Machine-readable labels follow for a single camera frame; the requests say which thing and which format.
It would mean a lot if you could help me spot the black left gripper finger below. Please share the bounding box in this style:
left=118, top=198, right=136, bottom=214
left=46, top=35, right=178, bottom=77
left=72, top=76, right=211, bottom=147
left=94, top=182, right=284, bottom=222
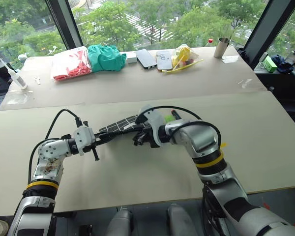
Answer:
left=94, top=131, right=125, bottom=139
left=95, top=137, right=117, bottom=146

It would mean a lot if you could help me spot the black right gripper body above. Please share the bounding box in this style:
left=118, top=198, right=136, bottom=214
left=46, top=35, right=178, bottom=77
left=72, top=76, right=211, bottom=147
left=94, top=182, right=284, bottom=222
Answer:
left=137, top=122, right=155, bottom=148

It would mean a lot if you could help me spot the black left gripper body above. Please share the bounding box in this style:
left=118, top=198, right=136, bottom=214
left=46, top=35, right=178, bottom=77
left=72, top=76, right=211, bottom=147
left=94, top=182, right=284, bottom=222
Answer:
left=84, top=140, right=100, bottom=162

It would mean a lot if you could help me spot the black grid pouch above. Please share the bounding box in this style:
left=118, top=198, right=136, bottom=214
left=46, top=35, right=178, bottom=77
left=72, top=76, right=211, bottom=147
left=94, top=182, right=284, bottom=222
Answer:
left=99, top=114, right=141, bottom=139

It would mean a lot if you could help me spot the yellow plastic zip bag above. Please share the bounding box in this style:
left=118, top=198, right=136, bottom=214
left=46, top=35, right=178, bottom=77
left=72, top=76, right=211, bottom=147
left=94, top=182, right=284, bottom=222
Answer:
left=161, top=43, right=205, bottom=73

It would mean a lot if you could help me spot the small white box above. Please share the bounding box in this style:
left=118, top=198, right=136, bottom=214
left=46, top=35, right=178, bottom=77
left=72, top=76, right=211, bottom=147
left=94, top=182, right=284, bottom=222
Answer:
left=125, top=51, right=138, bottom=64

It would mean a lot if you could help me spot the white phone-like packet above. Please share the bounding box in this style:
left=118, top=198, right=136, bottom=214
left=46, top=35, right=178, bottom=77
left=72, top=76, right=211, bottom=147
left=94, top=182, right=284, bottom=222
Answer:
left=155, top=50, right=174, bottom=72

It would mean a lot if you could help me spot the green cloth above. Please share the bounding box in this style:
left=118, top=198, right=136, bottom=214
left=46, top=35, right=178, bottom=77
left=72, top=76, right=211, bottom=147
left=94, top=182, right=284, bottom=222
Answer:
left=87, top=44, right=127, bottom=73

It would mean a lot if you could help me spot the grey rounded robot leg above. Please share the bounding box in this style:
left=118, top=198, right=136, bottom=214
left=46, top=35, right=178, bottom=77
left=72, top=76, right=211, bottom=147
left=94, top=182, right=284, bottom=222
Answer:
left=105, top=208, right=134, bottom=236
left=166, top=203, right=198, bottom=236

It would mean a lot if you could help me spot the red and white plastic bag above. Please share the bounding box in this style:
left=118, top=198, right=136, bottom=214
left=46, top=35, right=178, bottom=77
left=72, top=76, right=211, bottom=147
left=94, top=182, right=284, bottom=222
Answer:
left=50, top=46, right=92, bottom=82

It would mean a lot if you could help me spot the metal cup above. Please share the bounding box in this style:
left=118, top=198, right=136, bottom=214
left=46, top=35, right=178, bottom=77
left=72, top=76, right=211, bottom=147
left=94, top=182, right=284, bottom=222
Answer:
left=213, top=37, right=232, bottom=59

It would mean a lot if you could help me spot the white glue bottle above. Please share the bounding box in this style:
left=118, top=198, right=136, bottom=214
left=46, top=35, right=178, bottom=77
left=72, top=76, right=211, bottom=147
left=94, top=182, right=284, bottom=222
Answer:
left=0, top=58, right=28, bottom=90

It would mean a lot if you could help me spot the black round object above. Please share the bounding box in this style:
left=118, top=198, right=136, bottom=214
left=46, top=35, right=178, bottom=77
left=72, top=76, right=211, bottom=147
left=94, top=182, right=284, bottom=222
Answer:
left=0, top=62, right=11, bottom=82

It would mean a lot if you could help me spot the green box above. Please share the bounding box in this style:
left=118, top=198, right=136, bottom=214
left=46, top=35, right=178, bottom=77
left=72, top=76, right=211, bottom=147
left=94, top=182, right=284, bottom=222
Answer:
left=259, top=55, right=278, bottom=73

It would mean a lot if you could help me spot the dark blue cloth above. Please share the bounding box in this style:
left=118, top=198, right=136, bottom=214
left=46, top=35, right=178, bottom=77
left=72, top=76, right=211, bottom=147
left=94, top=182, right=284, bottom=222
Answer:
left=270, top=54, right=295, bottom=73

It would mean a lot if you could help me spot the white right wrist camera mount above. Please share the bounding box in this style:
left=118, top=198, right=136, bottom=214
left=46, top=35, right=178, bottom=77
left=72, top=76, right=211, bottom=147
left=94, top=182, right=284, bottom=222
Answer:
left=139, top=105, right=167, bottom=148

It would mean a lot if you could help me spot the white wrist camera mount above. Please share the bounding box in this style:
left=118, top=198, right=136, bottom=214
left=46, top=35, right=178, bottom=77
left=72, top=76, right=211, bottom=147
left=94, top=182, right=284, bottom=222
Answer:
left=139, top=105, right=167, bottom=148
left=72, top=125, right=96, bottom=157

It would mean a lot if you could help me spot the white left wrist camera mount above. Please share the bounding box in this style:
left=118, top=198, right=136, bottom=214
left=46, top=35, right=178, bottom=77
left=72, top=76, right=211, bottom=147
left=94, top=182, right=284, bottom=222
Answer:
left=72, top=125, right=96, bottom=157

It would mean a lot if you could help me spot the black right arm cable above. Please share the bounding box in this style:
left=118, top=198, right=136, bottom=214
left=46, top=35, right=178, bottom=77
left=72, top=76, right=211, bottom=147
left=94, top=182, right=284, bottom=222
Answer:
left=137, top=106, right=222, bottom=150

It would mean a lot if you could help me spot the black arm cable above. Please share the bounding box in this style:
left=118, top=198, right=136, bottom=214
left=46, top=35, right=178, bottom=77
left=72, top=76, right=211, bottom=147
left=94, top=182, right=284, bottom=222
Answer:
left=28, top=109, right=89, bottom=184
left=137, top=106, right=222, bottom=150

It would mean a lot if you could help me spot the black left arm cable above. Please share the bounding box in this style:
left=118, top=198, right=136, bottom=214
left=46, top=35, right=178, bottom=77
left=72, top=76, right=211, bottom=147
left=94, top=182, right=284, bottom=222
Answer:
left=28, top=109, right=89, bottom=184

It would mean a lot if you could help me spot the dark window frame post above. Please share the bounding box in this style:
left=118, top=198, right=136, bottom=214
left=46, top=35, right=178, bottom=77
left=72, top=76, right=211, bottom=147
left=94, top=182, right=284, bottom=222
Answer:
left=44, top=0, right=83, bottom=50
left=242, top=0, right=295, bottom=70

